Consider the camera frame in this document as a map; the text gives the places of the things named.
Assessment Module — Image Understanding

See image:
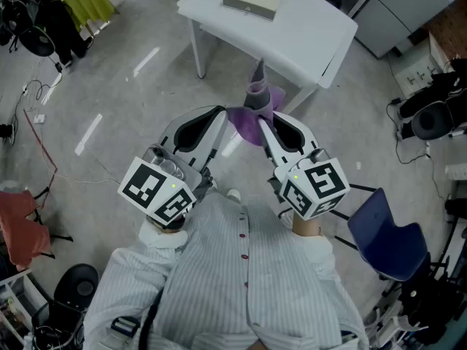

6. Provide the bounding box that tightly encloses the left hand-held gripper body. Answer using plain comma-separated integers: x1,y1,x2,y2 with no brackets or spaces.
117,142,215,230

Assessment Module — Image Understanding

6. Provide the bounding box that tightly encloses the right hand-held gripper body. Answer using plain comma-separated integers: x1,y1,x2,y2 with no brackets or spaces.
268,147,352,222

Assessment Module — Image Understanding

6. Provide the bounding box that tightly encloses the purple and grey sock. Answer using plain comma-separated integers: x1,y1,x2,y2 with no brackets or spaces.
225,58,287,147

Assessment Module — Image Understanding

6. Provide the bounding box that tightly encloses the person's left forearm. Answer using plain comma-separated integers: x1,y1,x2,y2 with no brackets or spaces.
105,215,190,280

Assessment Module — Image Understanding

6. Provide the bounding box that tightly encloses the person's right forearm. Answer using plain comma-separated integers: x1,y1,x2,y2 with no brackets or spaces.
290,213,342,280

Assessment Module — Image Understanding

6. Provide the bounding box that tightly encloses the blue chair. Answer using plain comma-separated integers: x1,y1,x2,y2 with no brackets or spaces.
328,182,442,287

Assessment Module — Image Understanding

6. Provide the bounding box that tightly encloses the white table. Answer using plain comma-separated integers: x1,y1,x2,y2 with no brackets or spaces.
177,0,359,114

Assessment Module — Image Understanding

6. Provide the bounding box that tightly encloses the person's striped white shirt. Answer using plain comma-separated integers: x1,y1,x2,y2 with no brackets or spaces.
82,191,370,350

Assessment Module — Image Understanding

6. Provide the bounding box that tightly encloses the black round stool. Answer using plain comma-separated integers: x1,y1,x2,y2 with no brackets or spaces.
54,263,99,311

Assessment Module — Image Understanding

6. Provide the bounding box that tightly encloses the black office chair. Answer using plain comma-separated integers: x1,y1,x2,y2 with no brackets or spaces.
0,0,55,58
397,58,467,141

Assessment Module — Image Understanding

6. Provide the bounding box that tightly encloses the white drawer unit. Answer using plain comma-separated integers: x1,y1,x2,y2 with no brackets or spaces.
393,55,444,96

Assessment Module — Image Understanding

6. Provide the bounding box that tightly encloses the red floor cable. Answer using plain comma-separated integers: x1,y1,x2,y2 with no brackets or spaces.
23,109,59,211

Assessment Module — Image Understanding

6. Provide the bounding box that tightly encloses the black shoulder strap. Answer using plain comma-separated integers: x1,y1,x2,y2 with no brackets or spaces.
137,293,162,350

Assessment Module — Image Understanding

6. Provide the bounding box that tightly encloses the black strap buckle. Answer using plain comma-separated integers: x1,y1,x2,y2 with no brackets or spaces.
111,315,142,338

